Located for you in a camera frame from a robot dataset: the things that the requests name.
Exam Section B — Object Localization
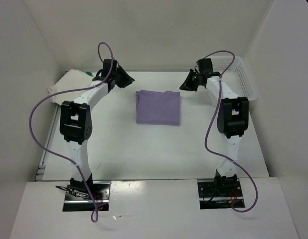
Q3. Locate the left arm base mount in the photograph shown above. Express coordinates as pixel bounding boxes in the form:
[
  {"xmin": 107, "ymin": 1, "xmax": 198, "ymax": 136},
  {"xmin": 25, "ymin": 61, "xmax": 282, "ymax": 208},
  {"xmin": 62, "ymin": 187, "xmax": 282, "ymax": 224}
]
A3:
[{"xmin": 57, "ymin": 182, "xmax": 111, "ymax": 212}]

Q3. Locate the white t shirt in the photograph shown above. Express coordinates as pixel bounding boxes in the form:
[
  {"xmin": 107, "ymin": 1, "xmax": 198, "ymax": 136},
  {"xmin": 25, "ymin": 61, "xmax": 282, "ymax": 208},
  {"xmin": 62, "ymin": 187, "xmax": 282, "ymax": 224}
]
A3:
[{"xmin": 48, "ymin": 69, "xmax": 93, "ymax": 105}]

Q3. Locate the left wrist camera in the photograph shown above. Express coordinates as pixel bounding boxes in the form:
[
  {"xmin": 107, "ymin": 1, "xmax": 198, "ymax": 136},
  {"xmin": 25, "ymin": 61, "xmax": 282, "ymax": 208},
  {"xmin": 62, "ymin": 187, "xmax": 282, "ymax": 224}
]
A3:
[{"xmin": 101, "ymin": 59, "xmax": 118, "ymax": 77}]

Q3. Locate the white plastic basket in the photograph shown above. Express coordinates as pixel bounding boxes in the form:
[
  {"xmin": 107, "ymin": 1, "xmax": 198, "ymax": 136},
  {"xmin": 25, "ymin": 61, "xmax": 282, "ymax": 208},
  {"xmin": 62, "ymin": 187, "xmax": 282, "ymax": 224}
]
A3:
[{"xmin": 211, "ymin": 55, "xmax": 258, "ymax": 101}]

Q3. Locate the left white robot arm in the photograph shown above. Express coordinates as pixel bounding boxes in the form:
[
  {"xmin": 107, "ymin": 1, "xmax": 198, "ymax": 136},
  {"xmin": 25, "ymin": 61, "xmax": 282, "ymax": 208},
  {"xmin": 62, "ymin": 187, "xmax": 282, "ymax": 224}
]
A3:
[{"xmin": 60, "ymin": 61, "xmax": 134, "ymax": 199}]

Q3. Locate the purple t shirt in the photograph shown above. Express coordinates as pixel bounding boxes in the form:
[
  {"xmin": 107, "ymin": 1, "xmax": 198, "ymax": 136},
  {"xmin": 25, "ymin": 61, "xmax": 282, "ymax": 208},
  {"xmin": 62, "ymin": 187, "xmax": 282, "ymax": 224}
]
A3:
[{"xmin": 136, "ymin": 90, "xmax": 181, "ymax": 126}]

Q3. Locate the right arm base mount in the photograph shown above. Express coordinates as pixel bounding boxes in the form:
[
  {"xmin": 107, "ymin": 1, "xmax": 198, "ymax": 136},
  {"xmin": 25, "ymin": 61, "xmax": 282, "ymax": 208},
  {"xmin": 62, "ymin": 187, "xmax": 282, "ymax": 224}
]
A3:
[{"xmin": 197, "ymin": 179, "xmax": 245, "ymax": 210}]

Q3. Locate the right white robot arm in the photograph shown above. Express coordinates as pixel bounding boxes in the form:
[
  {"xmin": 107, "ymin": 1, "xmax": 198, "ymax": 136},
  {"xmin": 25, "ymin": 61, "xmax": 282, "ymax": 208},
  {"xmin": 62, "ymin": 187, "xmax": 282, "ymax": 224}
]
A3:
[{"xmin": 179, "ymin": 69, "xmax": 249, "ymax": 196}]

